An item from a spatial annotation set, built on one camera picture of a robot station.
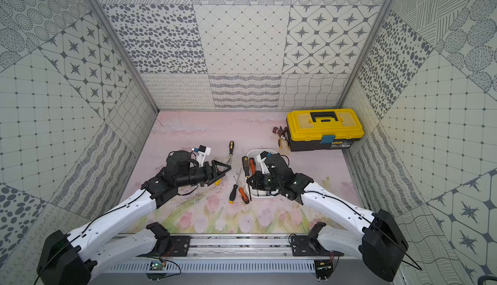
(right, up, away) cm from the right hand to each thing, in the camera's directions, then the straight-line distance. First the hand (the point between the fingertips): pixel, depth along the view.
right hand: (249, 182), depth 77 cm
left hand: (-8, +8, -5) cm, 12 cm away
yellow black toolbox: (+36, +22, +15) cm, 44 cm away
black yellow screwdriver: (-2, +8, +4) cm, 9 cm away
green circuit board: (-34, -30, -6) cm, 46 cm away
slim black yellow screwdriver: (-11, +11, +25) cm, 29 cm away
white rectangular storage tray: (+1, -3, -3) cm, 4 cm away
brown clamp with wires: (+18, +20, +31) cm, 40 cm away
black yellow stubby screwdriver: (-8, -9, +8) cm, 15 cm away
